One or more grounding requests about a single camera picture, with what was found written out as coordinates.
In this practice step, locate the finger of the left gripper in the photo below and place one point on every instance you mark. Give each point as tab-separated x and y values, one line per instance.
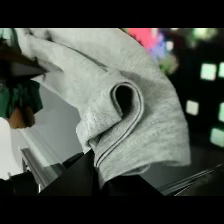
20	66

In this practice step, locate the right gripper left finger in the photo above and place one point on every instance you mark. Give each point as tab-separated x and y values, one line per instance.
78	181

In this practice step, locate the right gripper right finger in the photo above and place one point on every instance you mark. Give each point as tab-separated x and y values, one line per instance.
133	187

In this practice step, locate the grey T-shirt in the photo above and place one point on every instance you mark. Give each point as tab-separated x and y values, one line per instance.
100	66

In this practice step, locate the green garment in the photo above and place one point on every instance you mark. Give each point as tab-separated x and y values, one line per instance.
23	98

